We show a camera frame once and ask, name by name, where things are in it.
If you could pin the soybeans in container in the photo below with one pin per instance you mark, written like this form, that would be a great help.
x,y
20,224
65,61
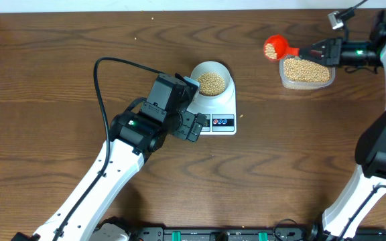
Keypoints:
x,y
305,71

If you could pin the soybeans in scoop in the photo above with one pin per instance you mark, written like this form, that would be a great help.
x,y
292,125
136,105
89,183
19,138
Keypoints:
x,y
270,51

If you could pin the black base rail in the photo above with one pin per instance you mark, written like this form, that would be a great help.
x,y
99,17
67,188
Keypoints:
x,y
111,232

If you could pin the clear plastic container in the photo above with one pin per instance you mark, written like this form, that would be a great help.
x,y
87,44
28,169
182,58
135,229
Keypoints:
x,y
287,83

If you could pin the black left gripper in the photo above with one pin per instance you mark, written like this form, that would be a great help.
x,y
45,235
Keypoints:
x,y
187,119

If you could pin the soybeans in bowl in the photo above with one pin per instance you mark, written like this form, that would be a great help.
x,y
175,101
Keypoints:
x,y
211,84

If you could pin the red plastic measuring scoop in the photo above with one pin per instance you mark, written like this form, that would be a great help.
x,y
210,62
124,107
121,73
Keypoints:
x,y
281,46

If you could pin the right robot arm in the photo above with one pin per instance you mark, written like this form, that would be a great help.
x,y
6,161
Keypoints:
x,y
368,183

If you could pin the grey plastic bowl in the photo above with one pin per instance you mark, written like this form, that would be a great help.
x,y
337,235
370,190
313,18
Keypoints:
x,y
211,66

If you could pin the white digital kitchen scale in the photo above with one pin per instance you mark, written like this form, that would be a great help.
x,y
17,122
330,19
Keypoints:
x,y
220,111

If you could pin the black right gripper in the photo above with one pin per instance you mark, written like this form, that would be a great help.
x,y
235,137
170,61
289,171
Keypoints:
x,y
330,53

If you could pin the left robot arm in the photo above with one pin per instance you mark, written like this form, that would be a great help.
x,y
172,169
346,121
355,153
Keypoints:
x,y
132,137

